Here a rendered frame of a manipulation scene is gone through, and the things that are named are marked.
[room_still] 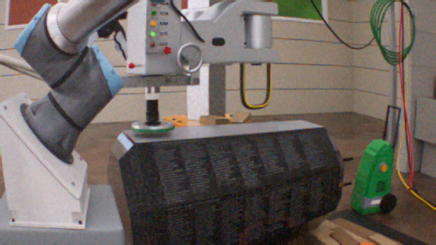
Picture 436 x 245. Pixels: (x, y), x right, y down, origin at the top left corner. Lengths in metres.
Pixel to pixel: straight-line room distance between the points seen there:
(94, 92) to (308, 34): 8.34
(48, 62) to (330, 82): 8.74
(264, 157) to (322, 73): 7.28
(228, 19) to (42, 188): 1.60
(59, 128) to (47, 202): 0.20
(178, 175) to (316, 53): 7.54
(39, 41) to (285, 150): 1.60
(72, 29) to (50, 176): 0.35
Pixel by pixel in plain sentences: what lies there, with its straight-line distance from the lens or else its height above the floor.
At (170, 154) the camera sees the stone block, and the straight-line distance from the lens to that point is 2.14.
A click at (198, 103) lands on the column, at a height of 0.90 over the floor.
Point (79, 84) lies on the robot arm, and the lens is 1.14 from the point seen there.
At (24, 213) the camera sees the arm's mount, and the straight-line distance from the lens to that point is 1.13.
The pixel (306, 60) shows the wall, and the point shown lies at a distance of 9.30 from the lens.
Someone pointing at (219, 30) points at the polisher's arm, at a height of 1.37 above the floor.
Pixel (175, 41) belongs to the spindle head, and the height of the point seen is 1.31.
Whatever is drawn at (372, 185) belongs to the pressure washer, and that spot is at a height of 0.25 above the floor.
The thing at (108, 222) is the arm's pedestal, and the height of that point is 0.85.
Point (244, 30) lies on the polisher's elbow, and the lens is 2.59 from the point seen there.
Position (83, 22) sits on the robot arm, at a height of 1.34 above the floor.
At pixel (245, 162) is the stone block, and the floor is 0.73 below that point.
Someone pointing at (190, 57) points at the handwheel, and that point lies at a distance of 2.19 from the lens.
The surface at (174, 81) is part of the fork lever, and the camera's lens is 2.28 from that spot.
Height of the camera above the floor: 1.27
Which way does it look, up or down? 9 degrees down
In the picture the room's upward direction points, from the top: straight up
